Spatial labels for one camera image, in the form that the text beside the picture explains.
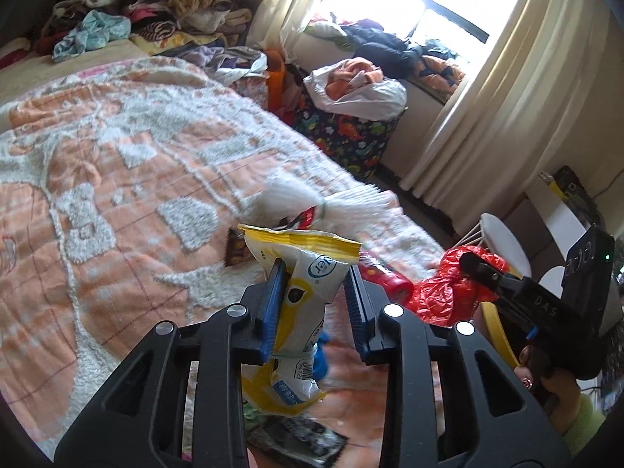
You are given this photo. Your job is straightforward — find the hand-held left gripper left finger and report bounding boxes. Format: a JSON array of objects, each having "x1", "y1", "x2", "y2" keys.
[{"x1": 53, "y1": 259, "x2": 288, "y2": 468}]

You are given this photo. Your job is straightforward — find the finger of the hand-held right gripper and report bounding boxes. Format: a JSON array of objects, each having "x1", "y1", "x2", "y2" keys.
[{"x1": 461, "y1": 253, "x2": 512, "y2": 296}]

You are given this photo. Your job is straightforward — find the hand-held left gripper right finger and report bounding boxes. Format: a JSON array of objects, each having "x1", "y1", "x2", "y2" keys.
[{"x1": 342, "y1": 270, "x2": 571, "y2": 468}]

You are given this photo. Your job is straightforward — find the yellow white snack packet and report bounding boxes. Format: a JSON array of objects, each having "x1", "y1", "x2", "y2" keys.
[{"x1": 237, "y1": 224, "x2": 362, "y2": 417}]

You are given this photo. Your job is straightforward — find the red plastic bag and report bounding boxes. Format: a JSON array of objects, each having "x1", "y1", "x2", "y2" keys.
[{"x1": 404, "y1": 246, "x2": 510, "y2": 327}]

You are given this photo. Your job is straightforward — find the yellow rimmed trash bin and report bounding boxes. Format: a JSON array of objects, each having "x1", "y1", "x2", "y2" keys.
[{"x1": 480, "y1": 301, "x2": 520, "y2": 369}]

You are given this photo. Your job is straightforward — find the person's right forearm green sleeve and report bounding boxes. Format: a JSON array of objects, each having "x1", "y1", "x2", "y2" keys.
[{"x1": 560, "y1": 394, "x2": 608, "y2": 455}]

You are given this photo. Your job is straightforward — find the person's right hand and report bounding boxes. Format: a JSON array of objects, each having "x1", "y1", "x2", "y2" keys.
[{"x1": 517, "y1": 346, "x2": 581, "y2": 434}]

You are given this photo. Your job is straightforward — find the white round stool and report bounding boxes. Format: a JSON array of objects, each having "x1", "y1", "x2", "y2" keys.
[{"x1": 453, "y1": 213, "x2": 532, "y2": 278}]

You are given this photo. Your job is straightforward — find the red snack packet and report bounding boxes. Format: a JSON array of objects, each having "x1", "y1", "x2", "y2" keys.
[{"x1": 358, "y1": 251, "x2": 415, "y2": 303}]

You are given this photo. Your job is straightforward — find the blue plastic piece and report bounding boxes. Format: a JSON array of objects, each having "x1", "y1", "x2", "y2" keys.
[{"x1": 312, "y1": 330, "x2": 333, "y2": 392}]

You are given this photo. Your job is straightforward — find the dark brown wrapper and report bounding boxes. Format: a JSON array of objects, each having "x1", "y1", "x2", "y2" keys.
[{"x1": 225, "y1": 228, "x2": 250, "y2": 269}]

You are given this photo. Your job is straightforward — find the red black wrapper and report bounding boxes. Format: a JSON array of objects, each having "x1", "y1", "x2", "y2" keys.
[{"x1": 273, "y1": 206, "x2": 319, "y2": 232}]

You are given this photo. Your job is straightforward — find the white desk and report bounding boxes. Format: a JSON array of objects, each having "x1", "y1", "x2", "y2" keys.
[{"x1": 524, "y1": 175, "x2": 592, "y2": 254}]

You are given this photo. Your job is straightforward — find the white feather shuttlecock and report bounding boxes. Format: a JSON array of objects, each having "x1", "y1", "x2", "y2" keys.
[{"x1": 253, "y1": 178, "x2": 405, "y2": 235}]

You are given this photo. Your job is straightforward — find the clutter of desk items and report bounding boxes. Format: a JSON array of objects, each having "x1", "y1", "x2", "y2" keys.
[{"x1": 550, "y1": 166, "x2": 605, "y2": 227}]

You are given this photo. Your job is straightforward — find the green wrapper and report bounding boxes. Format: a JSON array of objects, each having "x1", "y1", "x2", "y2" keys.
[{"x1": 243, "y1": 401, "x2": 266, "y2": 431}]

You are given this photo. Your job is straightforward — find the black glossy packet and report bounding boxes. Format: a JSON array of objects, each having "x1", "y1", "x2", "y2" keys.
[{"x1": 248, "y1": 414, "x2": 350, "y2": 467}]

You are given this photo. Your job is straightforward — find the cream curtain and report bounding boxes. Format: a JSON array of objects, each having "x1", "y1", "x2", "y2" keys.
[
  {"x1": 246, "y1": 0, "x2": 354, "y2": 62},
  {"x1": 400, "y1": 0, "x2": 612, "y2": 211}
]

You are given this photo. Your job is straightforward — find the dinosaur print storage bin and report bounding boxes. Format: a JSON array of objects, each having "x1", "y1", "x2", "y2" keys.
[{"x1": 291, "y1": 92, "x2": 405, "y2": 181}]

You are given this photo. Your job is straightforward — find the orange white fleece blanket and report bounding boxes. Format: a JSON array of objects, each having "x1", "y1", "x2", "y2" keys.
[{"x1": 0, "y1": 56, "x2": 452, "y2": 461}]

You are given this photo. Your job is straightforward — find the white bag of orange clothes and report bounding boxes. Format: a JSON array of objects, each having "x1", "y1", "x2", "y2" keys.
[{"x1": 303, "y1": 57, "x2": 408, "y2": 120}]

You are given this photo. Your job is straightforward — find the pink floral fabric bag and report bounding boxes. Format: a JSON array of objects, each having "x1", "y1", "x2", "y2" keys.
[{"x1": 229, "y1": 71, "x2": 271, "y2": 114}]

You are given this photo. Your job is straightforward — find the orange container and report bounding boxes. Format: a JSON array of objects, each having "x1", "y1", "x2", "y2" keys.
[{"x1": 266, "y1": 49, "x2": 289, "y2": 114}]

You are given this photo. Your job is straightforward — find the clothes heap on windowsill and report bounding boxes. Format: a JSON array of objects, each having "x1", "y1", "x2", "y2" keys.
[{"x1": 305, "y1": 14, "x2": 468, "y2": 104}]

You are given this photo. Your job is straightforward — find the purple grey clothes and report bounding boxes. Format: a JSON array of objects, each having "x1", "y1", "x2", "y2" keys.
[{"x1": 183, "y1": 46, "x2": 269, "y2": 85}]

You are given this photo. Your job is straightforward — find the beige bed sheet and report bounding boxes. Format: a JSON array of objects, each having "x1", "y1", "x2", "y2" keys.
[{"x1": 0, "y1": 38, "x2": 149, "y2": 104}]

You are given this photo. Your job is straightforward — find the pile of clothes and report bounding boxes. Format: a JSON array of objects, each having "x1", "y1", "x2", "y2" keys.
[{"x1": 32, "y1": 0, "x2": 266, "y2": 59}]

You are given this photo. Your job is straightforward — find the light blue cloth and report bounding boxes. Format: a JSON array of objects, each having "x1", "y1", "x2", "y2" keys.
[{"x1": 53, "y1": 10, "x2": 132, "y2": 62}]

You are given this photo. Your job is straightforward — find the black window frame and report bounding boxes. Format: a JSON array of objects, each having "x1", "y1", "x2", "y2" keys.
[{"x1": 423, "y1": 0, "x2": 491, "y2": 44}]

